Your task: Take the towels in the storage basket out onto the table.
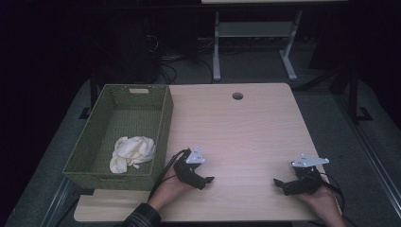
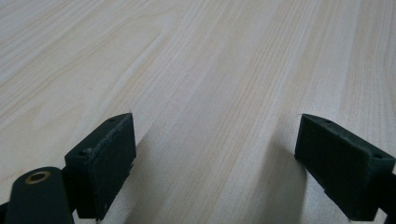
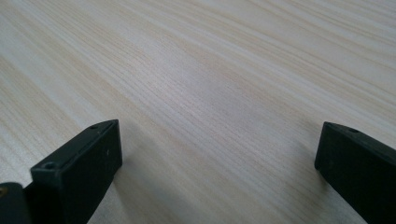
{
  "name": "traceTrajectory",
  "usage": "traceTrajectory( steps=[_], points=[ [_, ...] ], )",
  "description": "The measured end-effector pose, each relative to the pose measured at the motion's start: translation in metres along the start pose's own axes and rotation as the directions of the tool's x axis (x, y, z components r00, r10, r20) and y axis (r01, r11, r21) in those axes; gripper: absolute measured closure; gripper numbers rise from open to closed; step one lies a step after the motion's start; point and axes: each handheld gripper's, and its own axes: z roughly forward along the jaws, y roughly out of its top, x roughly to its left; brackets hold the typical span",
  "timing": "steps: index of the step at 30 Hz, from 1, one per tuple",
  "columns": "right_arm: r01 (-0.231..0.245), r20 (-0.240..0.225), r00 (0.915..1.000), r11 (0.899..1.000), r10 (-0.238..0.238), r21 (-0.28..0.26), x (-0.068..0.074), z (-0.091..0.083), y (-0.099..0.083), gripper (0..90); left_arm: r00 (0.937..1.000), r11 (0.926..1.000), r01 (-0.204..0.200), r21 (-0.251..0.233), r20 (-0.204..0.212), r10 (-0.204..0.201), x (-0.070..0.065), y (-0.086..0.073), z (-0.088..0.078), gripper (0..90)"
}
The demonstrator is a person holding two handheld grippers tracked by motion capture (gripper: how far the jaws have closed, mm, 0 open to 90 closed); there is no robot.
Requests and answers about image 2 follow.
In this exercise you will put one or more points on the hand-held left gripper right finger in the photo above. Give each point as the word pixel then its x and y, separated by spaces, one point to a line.
pixel 339 168

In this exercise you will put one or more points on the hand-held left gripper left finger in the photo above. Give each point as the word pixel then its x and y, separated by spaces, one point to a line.
pixel 102 168

